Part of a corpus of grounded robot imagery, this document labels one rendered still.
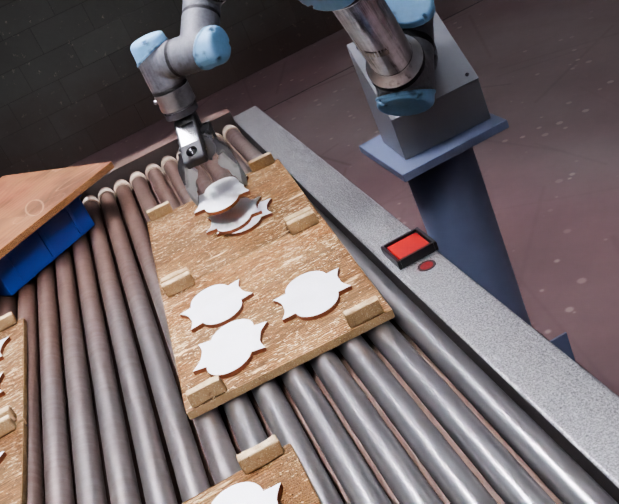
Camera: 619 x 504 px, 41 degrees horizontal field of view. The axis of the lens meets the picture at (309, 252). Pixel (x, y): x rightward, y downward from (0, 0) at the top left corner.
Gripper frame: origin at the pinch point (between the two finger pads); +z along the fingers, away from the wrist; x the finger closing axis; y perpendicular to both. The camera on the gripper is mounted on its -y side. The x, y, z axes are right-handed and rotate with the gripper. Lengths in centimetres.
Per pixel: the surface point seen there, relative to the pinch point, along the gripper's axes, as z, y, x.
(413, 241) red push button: 7, -37, -33
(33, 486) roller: 9, -62, 36
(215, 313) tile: 5.7, -37.8, 3.6
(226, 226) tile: 4.8, -5.8, 1.0
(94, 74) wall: 48, 451, 126
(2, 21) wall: -12, 442, 163
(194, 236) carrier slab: 6.6, -0.1, 9.4
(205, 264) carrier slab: 6.6, -15.5, 6.4
